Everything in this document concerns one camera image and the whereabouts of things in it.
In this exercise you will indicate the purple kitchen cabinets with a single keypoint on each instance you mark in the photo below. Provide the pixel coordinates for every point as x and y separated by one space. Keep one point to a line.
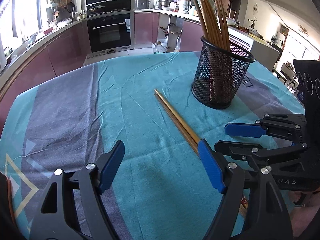
62 47

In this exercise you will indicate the clear plastic water bottle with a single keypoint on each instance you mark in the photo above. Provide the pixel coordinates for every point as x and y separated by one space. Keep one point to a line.
160 48

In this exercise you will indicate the steel cooking pot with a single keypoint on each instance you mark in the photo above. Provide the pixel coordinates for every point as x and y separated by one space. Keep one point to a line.
165 2

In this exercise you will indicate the black mesh utensil holder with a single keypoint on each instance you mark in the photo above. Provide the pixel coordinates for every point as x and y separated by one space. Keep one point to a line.
220 80

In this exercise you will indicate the dark wooden chair back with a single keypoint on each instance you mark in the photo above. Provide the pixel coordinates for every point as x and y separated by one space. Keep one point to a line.
3 200

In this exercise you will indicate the teal and grey tablecloth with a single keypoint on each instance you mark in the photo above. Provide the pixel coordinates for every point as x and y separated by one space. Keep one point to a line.
75 110

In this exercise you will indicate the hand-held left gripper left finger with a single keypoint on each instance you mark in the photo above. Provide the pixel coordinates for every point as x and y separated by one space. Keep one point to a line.
110 167

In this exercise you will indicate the black built-in oven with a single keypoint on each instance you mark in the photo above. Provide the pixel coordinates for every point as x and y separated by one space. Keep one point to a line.
110 32

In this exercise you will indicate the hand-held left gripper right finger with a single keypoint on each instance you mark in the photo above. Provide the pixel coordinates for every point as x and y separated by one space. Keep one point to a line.
211 165

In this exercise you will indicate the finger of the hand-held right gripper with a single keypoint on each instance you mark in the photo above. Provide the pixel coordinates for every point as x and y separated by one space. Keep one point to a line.
232 148
242 130

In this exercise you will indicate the hanging frying pan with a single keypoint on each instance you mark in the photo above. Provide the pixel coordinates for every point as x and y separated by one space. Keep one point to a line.
70 6

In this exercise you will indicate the pink garment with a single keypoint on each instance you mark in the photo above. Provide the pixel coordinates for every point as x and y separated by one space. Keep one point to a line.
310 205

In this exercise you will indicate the pot with glass lid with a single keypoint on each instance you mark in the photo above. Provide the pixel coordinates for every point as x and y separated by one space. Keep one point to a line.
96 8

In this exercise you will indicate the round ceiling light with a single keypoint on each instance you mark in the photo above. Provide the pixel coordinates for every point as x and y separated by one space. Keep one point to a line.
303 28

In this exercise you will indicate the kitchen window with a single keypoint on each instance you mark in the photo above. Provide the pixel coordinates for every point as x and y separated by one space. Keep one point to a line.
25 12

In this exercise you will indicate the bunch of wooden chopsticks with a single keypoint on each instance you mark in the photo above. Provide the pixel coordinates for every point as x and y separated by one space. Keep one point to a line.
212 27

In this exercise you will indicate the light bamboo chopstick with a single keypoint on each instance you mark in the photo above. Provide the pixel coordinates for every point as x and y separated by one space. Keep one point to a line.
175 111

